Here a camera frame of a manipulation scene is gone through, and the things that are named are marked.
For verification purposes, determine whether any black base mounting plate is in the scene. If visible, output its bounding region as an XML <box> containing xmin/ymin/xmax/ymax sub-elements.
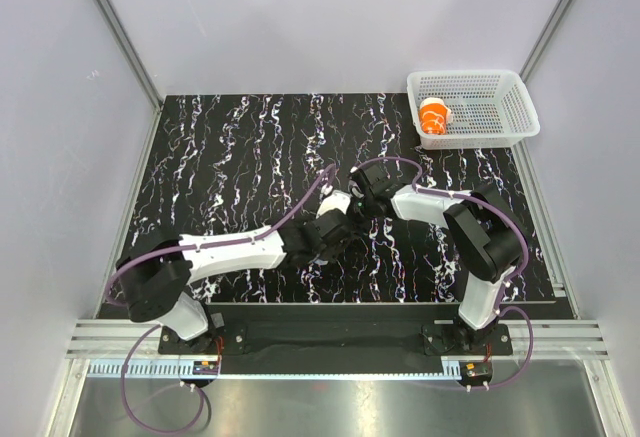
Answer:
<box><xmin>159</xmin><ymin>303</ymin><xmax>513</xmax><ymax>357</ymax></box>

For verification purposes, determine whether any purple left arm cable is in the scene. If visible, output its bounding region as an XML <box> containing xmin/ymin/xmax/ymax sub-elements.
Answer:
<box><xmin>104</xmin><ymin>162</ymin><xmax>339</xmax><ymax>431</ymax></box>

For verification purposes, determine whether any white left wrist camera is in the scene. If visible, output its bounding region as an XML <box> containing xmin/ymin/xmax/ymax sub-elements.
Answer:
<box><xmin>316</xmin><ymin>184</ymin><xmax>351</xmax><ymax>217</ymax></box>

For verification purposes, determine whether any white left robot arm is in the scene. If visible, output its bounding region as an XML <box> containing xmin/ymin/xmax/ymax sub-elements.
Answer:
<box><xmin>115</xmin><ymin>209</ymin><xmax>353</xmax><ymax>353</ymax></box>

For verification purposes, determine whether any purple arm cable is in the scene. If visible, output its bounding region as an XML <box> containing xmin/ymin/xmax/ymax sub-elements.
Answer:
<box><xmin>104</xmin><ymin>162</ymin><xmax>339</xmax><ymax>431</ymax></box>
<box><xmin>352</xmin><ymin>156</ymin><xmax>535</xmax><ymax>393</ymax></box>

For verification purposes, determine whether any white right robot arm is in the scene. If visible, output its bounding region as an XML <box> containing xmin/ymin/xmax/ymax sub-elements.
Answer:
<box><xmin>349</xmin><ymin>158</ymin><xmax>529</xmax><ymax>354</ymax></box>

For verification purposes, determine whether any white plastic basket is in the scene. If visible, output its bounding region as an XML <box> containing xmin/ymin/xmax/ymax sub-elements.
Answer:
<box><xmin>406</xmin><ymin>70</ymin><xmax>540</xmax><ymax>150</ymax></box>

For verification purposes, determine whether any orange and white towel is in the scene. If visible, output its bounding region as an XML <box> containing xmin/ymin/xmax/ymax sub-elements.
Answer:
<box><xmin>418</xmin><ymin>97</ymin><xmax>452</xmax><ymax>135</ymax></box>

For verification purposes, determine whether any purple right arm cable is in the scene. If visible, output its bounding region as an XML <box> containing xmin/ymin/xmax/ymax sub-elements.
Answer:
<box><xmin>352</xmin><ymin>156</ymin><xmax>535</xmax><ymax>393</ymax></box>

